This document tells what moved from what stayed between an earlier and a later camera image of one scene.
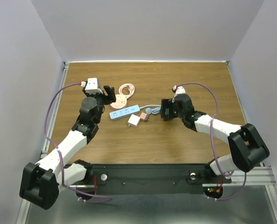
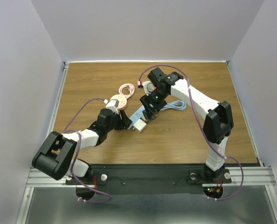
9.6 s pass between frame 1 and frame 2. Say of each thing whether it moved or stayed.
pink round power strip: stayed
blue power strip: moved
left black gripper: moved
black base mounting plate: stayed
